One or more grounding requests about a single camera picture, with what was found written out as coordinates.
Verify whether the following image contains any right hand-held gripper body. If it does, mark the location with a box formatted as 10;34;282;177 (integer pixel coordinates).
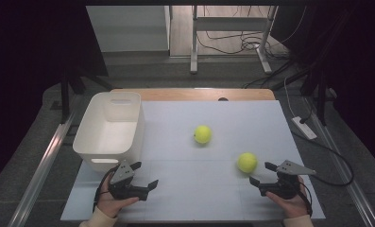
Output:
258;159;317;201

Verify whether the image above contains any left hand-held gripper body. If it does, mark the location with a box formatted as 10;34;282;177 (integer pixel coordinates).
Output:
108;160;150;201

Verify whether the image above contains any yellow tennis ball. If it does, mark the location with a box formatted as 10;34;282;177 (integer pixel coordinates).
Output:
236;151;259;174
193;125;213;146

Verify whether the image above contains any white plastic storage bin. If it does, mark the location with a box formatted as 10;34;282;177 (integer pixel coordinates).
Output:
72;91;145;173

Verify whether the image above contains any person's right hand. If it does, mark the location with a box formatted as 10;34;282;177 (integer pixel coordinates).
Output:
264;175;311;219

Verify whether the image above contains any person's left hand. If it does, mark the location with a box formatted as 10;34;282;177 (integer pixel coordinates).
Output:
94;181;140;219

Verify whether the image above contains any white power strip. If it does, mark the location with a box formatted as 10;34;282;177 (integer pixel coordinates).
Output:
291;115;318;141

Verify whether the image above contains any black plug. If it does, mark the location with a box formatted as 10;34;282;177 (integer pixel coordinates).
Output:
299;108;314;125

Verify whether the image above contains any black metal stand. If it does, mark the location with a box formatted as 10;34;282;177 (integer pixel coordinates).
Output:
299;53;332;127
60;62;114;125

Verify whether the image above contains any wooden table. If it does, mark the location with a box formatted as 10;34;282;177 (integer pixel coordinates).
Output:
111;88;277;102

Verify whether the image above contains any dark curtain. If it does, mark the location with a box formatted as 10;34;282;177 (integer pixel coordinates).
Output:
271;0;375;176
0;0;110;192

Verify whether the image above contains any white cabinet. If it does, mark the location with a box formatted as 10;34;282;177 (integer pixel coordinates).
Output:
85;5;171;53

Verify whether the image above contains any black right gripper strap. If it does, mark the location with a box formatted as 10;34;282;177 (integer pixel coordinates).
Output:
298;180;314;218

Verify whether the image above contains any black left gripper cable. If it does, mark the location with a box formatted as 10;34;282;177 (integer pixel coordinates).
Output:
93;166;117;213

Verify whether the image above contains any aluminium rail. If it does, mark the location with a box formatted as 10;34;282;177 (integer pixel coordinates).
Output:
302;94;375;227
7;110;79;227

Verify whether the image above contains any long black cable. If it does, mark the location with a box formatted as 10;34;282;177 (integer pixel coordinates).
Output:
290;129;355;187

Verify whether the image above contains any thin white cable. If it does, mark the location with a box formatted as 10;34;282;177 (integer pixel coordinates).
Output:
283;75;298;118

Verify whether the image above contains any tangle of floor cables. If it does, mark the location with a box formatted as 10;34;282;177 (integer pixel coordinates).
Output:
196;5;307;61

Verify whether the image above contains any white metal desk frame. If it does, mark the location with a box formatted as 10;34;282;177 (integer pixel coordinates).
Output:
189;5;279;76

